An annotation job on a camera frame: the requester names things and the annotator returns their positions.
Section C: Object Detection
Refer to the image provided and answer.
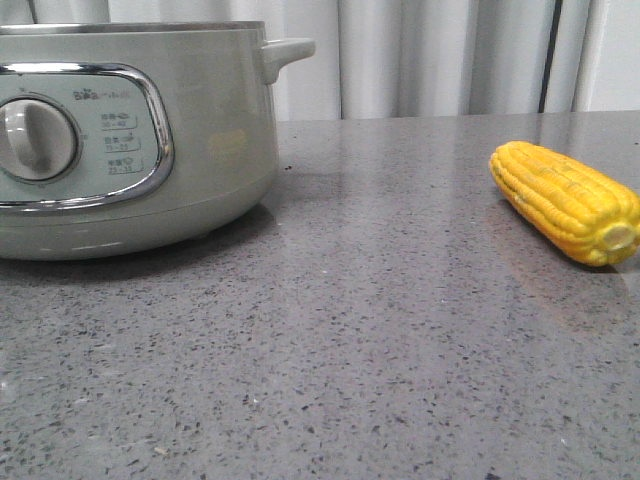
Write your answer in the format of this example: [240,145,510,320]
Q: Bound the pale green electric cooking pot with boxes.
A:
[1,21,315,260]

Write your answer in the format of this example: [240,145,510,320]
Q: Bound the yellow corn cob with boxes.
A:
[489,141,639,267]

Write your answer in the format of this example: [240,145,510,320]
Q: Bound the white pleated curtain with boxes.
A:
[1,1,639,120]

